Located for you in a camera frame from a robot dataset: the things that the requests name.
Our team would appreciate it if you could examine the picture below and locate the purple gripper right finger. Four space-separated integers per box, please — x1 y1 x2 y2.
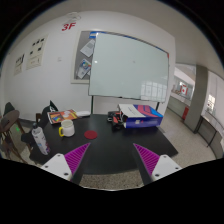
134 143 181 181

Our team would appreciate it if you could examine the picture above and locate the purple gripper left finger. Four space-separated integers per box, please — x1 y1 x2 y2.
42 143 90 181

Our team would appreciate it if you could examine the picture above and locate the white water bottle black cap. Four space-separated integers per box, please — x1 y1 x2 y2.
32 123 50 155

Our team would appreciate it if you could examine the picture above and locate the red round coaster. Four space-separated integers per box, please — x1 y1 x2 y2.
84 130 97 140

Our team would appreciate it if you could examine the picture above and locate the black round table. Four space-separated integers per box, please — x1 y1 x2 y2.
30 114 177 175

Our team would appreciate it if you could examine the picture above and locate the colourful book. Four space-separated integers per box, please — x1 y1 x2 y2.
47 109 77 124

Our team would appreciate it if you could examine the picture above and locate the white flat object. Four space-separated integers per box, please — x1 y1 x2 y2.
76 111 91 117

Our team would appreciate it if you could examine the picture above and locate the blue white cardboard box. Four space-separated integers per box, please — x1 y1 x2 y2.
119 104 163 128

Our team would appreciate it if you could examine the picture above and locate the red black tool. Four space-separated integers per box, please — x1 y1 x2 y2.
107 111 124 130

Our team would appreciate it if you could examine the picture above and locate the brown wooden chair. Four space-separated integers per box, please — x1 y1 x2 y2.
0 102 24 158

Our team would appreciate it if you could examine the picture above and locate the large whiteboard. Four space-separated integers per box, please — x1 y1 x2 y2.
89 33 169 102

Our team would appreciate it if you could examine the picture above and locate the grey notice board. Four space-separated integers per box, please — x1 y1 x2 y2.
70 31 96 84

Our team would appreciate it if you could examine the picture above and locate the white mug yellow handle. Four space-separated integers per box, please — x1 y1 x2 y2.
59 120 75 137

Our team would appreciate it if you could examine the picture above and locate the small white wall poster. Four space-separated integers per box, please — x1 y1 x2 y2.
14 54 25 75

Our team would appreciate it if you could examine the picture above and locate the red 3F wall sign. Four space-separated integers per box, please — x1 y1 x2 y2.
61 22 76 32

